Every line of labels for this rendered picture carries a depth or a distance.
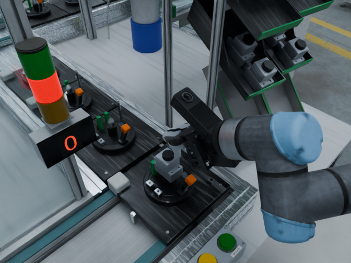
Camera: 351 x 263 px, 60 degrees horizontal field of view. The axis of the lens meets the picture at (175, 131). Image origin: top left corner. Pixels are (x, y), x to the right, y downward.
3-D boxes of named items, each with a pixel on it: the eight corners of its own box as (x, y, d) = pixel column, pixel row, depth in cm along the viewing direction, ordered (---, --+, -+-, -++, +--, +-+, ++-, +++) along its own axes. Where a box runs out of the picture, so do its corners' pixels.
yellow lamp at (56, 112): (73, 116, 60) (68, 96, 57) (50, 128, 58) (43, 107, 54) (61, 104, 63) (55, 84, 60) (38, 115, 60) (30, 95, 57)
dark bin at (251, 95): (281, 84, 81) (297, 67, 75) (245, 101, 76) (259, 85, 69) (222, 8, 88) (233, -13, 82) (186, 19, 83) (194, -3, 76)
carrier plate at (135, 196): (230, 189, 85) (231, 184, 84) (167, 247, 73) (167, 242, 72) (170, 145, 98) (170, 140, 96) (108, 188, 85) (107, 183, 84)
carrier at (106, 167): (167, 142, 98) (166, 112, 90) (105, 185, 86) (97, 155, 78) (121, 108, 111) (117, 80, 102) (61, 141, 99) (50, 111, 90)
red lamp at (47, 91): (68, 95, 57) (61, 73, 54) (43, 107, 54) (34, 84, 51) (54, 84, 59) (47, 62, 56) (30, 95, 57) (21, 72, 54)
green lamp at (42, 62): (60, 72, 53) (53, 47, 50) (34, 84, 51) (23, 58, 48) (47, 61, 56) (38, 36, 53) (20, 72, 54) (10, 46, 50)
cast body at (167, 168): (183, 174, 80) (183, 156, 75) (171, 183, 77) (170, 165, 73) (161, 156, 84) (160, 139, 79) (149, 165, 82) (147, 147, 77)
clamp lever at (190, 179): (187, 190, 79) (197, 179, 73) (182, 194, 78) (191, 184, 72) (178, 179, 80) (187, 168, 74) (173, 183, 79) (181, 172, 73)
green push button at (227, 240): (238, 244, 73) (239, 240, 72) (227, 256, 71) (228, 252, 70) (225, 233, 75) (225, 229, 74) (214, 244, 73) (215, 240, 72)
